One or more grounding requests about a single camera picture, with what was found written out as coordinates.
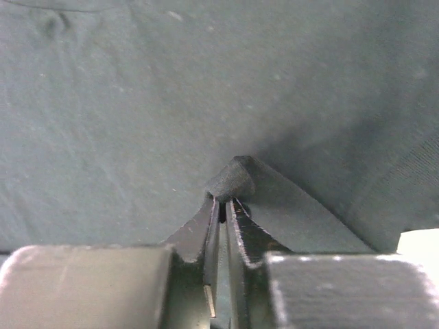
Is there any black t shirt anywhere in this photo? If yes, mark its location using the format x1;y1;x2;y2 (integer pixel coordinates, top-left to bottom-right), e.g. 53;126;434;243
1;1;438;251

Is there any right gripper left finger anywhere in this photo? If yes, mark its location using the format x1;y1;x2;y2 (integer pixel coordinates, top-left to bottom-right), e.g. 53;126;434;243
1;198;220;328

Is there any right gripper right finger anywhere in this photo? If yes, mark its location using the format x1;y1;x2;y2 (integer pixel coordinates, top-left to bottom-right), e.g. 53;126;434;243
226;199;438;328

